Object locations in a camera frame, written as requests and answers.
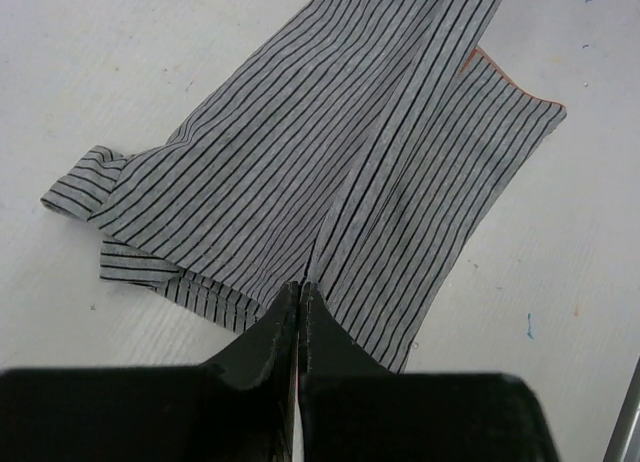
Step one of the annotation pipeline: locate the grey striped underwear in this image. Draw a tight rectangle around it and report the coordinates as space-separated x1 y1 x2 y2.
41 0 566 371

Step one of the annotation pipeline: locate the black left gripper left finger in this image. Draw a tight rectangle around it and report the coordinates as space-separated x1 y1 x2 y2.
197 282 300 461

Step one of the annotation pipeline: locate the aluminium frame rail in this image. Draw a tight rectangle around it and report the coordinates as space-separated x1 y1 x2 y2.
603 364 640 462

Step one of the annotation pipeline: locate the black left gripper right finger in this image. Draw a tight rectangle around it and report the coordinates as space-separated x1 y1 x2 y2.
298 283 391 461

